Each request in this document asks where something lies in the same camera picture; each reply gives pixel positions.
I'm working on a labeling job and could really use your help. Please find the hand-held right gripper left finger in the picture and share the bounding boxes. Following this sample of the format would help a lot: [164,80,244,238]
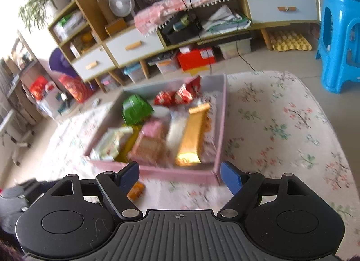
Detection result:
[44,162,140,220]

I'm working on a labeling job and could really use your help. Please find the white snack packet with picture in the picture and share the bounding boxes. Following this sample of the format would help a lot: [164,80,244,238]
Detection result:
[202,95,224,163]

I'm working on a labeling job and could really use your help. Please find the black power cable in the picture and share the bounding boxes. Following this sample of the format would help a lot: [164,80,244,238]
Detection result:
[175,0,256,71]

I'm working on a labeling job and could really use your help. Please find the black storage box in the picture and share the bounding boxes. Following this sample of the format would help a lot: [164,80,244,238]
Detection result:
[162,10,203,45]

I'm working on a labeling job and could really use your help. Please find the orange snack packet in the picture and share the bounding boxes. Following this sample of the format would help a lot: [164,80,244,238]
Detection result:
[127,182,146,201]

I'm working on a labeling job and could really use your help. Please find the clear bin orange handles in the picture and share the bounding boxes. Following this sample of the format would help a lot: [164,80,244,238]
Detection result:
[155,55,180,74]

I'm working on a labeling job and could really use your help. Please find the pink snack packet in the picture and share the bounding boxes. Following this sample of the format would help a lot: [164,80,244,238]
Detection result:
[141,120,167,139]

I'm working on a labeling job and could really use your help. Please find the stack of papers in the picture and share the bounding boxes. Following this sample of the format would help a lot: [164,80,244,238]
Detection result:
[202,5,251,32]

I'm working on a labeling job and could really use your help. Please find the pink fringed cloth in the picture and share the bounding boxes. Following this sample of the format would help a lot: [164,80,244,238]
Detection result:
[134,0,277,36]

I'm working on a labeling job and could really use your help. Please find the yellow shelf item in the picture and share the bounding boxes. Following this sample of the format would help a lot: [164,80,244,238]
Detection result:
[80,32,95,50]

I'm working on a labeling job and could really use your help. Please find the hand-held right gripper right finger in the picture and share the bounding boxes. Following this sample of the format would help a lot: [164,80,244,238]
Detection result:
[219,162,317,219]

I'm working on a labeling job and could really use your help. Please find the yellow snack packet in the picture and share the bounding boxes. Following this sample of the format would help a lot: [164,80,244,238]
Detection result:
[115,126,141,163]

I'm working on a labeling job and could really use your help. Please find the white bread packet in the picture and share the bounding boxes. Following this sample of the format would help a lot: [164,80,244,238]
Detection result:
[166,115,189,153]

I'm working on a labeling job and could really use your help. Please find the red printed bag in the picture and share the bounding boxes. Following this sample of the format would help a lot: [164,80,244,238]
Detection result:
[59,75,93,102]

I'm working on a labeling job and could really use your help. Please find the clear bin blue lid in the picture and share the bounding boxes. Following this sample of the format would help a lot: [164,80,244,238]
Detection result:
[124,64,145,84]

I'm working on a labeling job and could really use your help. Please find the white green carton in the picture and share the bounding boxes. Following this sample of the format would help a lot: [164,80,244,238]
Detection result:
[53,12,86,42]

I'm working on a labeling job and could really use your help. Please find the beige biscuit packet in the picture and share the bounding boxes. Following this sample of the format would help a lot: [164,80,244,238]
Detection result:
[128,135,171,166]

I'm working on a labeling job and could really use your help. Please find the white desk fan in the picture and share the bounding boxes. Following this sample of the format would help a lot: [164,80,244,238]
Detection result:
[108,0,135,21]

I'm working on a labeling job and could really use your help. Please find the red snack packet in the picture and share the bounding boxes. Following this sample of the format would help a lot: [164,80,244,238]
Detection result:
[154,91,176,107]
[174,83,194,104]
[186,76,202,95]

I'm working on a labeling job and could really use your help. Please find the pink cardboard box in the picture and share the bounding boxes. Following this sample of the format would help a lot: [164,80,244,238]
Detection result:
[84,73,228,185]

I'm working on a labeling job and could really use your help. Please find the yellow egg tray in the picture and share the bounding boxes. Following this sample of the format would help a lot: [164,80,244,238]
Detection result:
[266,30,313,52]

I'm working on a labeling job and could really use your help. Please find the blue plastic stool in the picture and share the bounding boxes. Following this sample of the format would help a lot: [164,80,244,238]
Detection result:
[315,0,360,94]

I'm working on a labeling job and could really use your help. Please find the pale green snack packet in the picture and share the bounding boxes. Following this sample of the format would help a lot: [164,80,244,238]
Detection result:
[91,127,133,161]

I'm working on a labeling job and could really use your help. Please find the red cardboard box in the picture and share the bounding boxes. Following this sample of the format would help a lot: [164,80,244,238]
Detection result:
[177,48,216,72]

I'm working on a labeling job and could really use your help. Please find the dark clear storage bin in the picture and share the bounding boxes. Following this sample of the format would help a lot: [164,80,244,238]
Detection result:
[218,37,252,59]

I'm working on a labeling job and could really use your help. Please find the potted green plant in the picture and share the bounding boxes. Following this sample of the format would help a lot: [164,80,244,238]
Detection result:
[18,0,74,33]

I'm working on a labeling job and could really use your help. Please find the metal storage rack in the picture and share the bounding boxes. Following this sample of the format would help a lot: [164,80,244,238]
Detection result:
[0,32,57,126]

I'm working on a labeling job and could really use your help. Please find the brown cardboard box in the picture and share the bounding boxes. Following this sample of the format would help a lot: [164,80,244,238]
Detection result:
[105,18,128,36]

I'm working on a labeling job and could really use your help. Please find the white drawer wooden handle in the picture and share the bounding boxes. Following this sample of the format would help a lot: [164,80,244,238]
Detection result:
[105,29,165,67]
[72,45,116,81]
[247,0,320,23]

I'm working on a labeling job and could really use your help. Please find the floral tablecloth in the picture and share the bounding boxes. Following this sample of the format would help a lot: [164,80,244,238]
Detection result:
[36,71,360,261]

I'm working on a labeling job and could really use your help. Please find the golden snack packet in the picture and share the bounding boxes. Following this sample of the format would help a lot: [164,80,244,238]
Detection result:
[175,103,212,166]

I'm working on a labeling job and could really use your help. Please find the wooden cabinet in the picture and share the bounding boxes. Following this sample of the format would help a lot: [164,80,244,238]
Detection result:
[48,0,324,93]

